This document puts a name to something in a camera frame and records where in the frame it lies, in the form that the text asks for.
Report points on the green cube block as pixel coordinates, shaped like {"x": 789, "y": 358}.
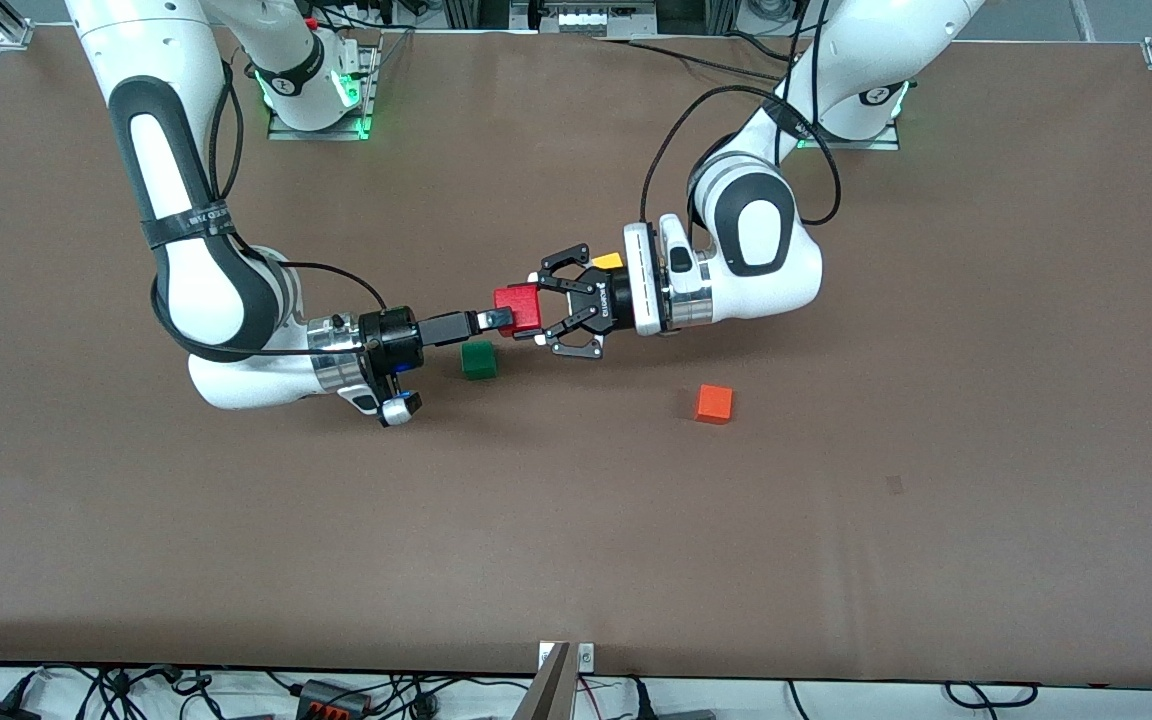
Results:
{"x": 478, "y": 360}

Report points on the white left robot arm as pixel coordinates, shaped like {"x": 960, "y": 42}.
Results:
{"x": 756, "y": 260}

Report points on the grey terminal strip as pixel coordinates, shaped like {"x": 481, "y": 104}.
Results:
{"x": 596, "y": 22}

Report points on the red cube block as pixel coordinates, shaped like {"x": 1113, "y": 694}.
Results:
{"x": 518, "y": 308}

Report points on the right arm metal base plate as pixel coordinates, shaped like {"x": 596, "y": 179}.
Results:
{"x": 281, "y": 132}

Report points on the aluminium frame profile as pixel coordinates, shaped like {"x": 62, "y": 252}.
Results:
{"x": 471, "y": 12}
{"x": 724, "y": 12}

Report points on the orange black connector box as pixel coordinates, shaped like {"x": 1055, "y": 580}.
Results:
{"x": 331, "y": 698}

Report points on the brown table cover sheet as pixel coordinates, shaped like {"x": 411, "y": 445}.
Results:
{"x": 576, "y": 520}

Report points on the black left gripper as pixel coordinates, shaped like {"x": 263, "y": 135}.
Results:
{"x": 603, "y": 299}

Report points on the grey camera pole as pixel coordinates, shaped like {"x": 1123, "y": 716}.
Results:
{"x": 546, "y": 690}

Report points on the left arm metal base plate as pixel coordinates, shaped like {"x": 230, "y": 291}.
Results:
{"x": 886, "y": 143}

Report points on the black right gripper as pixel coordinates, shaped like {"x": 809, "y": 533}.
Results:
{"x": 394, "y": 339}

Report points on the small white bracket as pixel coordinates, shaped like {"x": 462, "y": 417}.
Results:
{"x": 545, "y": 655}
{"x": 586, "y": 656}

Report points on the orange cube block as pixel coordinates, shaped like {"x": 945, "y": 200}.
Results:
{"x": 713, "y": 404}

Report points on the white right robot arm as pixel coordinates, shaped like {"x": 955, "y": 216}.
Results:
{"x": 196, "y": 290}

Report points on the yellow cube block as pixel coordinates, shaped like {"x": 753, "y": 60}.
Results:
{"x": 608, "y": 261}

